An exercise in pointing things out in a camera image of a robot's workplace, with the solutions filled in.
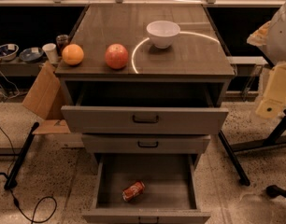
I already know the red coke can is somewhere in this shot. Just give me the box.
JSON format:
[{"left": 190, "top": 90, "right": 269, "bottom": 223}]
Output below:
[{"left": 122, "top": 181, "right": 145, "bottom": 202}]

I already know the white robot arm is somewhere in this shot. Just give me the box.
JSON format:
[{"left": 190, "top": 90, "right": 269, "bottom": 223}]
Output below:
[{"left": 247, "top": 2, "right": 286, "bottom": 119}]

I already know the grey drawer cabinet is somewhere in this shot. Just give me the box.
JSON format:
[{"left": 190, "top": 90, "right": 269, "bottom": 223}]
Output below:
[{"left": 54, "top": 3, "right": 236, "bottom": 170}]

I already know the grey bottom drawer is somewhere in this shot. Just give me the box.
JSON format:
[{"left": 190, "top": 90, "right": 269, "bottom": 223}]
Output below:
[{"left": 83, "top": 154, "right": 210, "bottom": 224}]

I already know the grey drawer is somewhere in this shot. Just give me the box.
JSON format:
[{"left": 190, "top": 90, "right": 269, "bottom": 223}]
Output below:
[
  {"left": 82, "top": 134, "right": 210, "bottom": 154},
  {"left": 62, "top": 81, "right": 228, "bottom": 135},
  {"left": 83, "top": 154, "right": 210, "bottom": 224}
]

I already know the grey top drawer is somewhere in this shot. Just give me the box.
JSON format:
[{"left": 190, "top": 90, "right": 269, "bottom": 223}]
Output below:
[{"left": 62, "top": 81, "right": 228, "bottom": 135}]

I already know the grey middle drawer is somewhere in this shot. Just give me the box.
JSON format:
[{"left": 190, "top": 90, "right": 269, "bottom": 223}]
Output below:
[{"left": 82, "top": 134, "right": 210, "bottom": 154}]

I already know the black stand leg right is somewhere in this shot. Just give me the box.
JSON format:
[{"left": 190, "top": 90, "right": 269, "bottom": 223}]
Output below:
[{"left": 218, "top": 132, "right": 250, "bottom": 186}]

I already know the black stand leg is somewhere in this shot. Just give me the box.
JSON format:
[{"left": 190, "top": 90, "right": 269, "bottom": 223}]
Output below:
[
  {"left": 218, "top": 132, "right": 250, "bottom": 186},
  {"left": 4, "top": 122, "right": 39, "bottom": 190}
]

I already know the white ceramic bowl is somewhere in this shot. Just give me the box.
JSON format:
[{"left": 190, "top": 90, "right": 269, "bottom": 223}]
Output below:
[{"left": 146, "top": 21, "right": 180, "bottom": 49}]

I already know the red apple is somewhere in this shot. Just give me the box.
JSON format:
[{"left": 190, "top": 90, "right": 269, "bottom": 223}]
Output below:
[{"left": 105, "top": 44, "right": 128, "bottom": 70}]

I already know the orange fruit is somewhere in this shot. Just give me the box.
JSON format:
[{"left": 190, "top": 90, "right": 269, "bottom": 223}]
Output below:
[{"left": 62, "top": 44, "right": 84, "bottom": 65}]

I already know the dark glass jar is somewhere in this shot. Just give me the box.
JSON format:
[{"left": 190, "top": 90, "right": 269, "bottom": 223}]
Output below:
[{"left": 56, "top": 35, "right": 70, "bottom": 54}]

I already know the white paper cup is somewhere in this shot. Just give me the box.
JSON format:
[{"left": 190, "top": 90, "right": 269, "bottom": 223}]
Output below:
[{"left": 42, "top": 43, "right": 58, "bottom": 63}]

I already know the brown cardboard box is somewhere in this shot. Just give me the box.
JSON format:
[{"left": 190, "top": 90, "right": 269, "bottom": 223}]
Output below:
[{"left": 22, "top": 62, "right": 70, "bottom": 134}]

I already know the blue bowl on shelf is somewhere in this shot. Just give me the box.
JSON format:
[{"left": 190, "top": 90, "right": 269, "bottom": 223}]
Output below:
[{"left": 19, "top": 47, "right": 43, "bottom": 63}]

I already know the metal bowl on shelf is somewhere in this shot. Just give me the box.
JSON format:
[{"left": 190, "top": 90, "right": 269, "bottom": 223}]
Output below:
[{"left": 0, "top": 44, "right": 19, "bottom": 62}]

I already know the black stand leg left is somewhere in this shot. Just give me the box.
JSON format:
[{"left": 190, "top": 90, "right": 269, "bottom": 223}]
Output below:
[{"left": 4, "top": 122, "right": 39, "bottom": 190}]

